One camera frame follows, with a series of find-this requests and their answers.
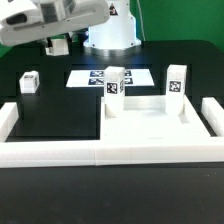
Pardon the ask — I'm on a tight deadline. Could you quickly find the white square table top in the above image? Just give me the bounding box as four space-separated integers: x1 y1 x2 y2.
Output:
100 95 210 141

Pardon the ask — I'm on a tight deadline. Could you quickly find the white U-shaped obstacle fence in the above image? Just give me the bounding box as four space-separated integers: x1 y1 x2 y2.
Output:
0 97 224 168

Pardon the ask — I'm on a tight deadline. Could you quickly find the white marker sheet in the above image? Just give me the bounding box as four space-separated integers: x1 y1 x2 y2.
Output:
66 69 154 87

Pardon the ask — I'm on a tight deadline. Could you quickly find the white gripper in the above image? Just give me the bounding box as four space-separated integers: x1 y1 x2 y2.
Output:
0 0 110 55

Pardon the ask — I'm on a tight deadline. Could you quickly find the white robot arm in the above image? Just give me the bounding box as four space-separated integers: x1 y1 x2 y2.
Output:
0 0 141 56

